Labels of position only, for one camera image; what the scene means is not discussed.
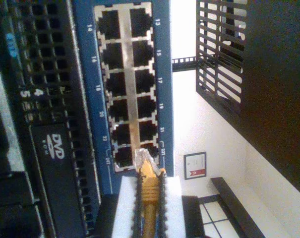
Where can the framed certificate red mark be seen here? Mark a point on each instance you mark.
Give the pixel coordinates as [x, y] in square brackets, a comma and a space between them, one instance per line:
[194, 161]

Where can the dark wooden beam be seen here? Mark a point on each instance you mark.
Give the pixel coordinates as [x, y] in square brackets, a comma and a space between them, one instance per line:
[229, 198]

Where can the black rack server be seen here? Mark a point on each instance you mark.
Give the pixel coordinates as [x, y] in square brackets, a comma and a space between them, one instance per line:
[53, 173]

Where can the black slatted grille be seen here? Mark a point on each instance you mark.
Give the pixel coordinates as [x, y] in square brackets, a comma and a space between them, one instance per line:
[229, 105]

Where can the blue network switch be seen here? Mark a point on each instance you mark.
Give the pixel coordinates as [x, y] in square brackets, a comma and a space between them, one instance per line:
[128, 74]

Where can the black perforated rack post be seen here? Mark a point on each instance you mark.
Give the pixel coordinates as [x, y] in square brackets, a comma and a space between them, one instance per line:
[183, 60]

